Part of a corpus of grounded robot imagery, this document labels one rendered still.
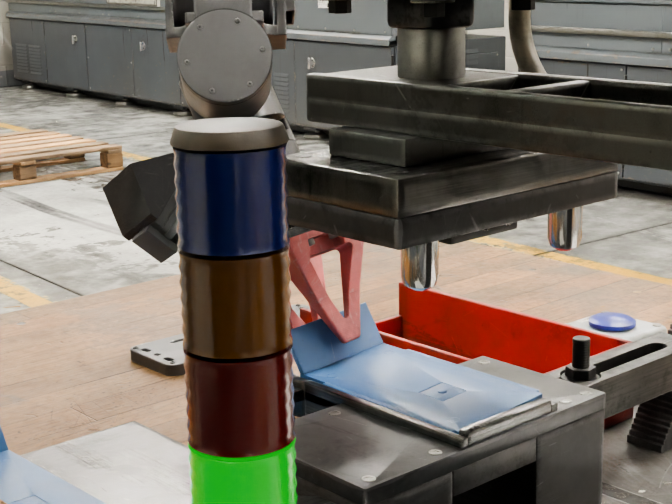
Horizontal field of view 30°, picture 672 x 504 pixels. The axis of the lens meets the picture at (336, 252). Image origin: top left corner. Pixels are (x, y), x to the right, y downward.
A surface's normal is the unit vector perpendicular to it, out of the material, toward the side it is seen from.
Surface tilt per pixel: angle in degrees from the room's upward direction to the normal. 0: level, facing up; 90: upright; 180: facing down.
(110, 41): 90
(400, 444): 0
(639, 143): 90
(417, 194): 90
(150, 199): 62
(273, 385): 76
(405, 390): 4
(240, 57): 69
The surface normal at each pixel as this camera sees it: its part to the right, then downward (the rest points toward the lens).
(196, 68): 0.07, -0.12
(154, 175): 0.54, -0.31
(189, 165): -0.59, -0.04
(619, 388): 0.66, 0.17
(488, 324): -0.75, 0.18
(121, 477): -0.02, -0.97
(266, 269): 0.59, -0.07
